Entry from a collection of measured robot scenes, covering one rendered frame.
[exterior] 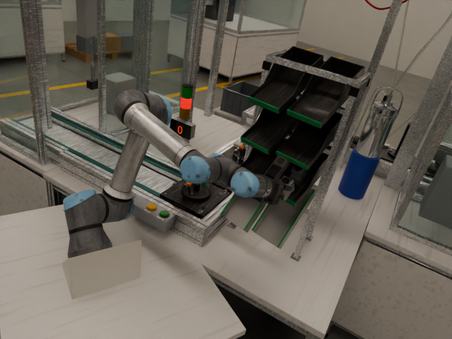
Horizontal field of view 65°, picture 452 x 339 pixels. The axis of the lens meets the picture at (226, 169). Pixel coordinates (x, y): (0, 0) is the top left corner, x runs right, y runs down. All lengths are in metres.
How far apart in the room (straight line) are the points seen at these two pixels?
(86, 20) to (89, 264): 1.41
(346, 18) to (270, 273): 11.27
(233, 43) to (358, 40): 6.43
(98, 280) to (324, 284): 0.88
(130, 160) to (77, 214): 0.27
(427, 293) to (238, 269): 1.04
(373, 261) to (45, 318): 1.54
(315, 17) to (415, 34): 3.08
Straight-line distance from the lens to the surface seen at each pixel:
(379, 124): 2.03
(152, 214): 1.55
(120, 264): 1.34
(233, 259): 1.54
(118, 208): 1.44
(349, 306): 2.31
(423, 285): 2.12
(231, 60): 6.55
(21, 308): 1.41
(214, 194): 1.69
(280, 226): 1.47
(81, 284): 1.35
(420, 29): 11.85
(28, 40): 1.85
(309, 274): 1.59
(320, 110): 1.27
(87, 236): 1.34
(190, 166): 0.98
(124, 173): 1.39
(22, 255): 1.58
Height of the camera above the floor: 1.93
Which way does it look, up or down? 30 degrees down
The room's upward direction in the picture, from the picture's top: 11 degrees clockwise
